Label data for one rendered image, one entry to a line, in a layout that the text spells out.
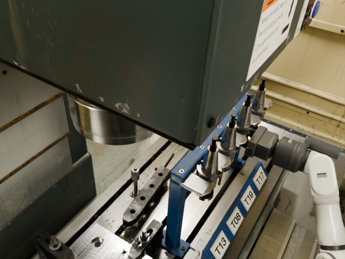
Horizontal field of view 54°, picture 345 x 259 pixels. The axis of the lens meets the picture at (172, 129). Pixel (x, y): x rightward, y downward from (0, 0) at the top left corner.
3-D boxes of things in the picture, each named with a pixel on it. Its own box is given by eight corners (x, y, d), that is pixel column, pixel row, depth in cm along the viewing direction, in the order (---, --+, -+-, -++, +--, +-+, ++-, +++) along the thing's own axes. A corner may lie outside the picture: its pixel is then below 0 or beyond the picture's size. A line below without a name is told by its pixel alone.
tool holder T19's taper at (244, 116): (238, 116, 103) (243, 98, 99) (252, 122, 101) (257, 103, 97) (233, 124, 100) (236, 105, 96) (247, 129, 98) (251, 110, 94)
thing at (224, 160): (233, 160, 91) (234, 158, 91) (225, 171, 88) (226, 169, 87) (210, 149, 94) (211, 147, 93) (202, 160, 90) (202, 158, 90)
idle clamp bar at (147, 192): (170, 181, 125) (171, 169, 121) (133, 236, 106) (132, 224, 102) (159, 177, 126) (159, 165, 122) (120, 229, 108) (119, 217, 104)
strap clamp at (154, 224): (161, 244, 105) (164, 215, 95) (136, 278, 96) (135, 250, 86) (153, 238, 106) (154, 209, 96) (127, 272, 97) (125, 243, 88)
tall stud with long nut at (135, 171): (141, 192, 120) (141, 167, 112) (136, 198, 118) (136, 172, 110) (134, 189, 121) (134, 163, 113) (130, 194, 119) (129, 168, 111)
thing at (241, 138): (249, 137, 98) (250, 135, 98) (242, 148, 95) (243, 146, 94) (227, 128, 101) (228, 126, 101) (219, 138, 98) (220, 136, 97)
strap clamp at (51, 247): (80, 272, 96) (74, 243, 87) (72, 282, 94) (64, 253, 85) (48, 248, 101) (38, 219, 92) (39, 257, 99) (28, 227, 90)
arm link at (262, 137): (263, 115, 103) (302, 130, 98) (256, 140, 109) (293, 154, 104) (247, 137, 94) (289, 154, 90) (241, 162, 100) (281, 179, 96)
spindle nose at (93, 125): (117, 80, 66) (114, 21, 59) (185, 112, 60) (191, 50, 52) (51, 119, 56) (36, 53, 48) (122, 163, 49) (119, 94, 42)
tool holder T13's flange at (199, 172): (204, 162, 91) (205, 155, 89) (224, 173, 88) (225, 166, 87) (191, 176, 87) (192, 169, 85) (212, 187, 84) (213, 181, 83)
